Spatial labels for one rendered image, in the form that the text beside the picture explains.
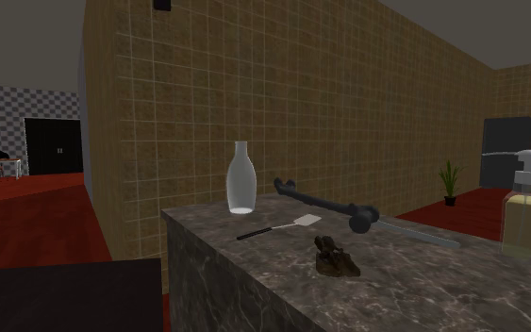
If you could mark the clear glass bottle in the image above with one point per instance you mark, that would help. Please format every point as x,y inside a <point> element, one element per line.
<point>241,184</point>

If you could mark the dark sword with grey blade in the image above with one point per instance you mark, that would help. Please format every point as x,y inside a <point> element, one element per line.
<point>338,209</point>

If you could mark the dark brown figurine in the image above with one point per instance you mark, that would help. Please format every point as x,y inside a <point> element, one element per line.
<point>334,262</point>

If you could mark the green potted plant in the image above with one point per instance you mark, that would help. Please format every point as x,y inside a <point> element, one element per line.
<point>450,181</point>

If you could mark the black double door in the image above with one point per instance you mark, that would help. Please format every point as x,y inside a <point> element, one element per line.
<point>53,147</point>

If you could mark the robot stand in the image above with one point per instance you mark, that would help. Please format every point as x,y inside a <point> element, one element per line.
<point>62,296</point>

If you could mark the soap dispenser with yellow liquid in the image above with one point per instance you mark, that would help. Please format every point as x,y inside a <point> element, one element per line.
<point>522,220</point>

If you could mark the black wall box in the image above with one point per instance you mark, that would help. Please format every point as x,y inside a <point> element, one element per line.
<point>162,4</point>

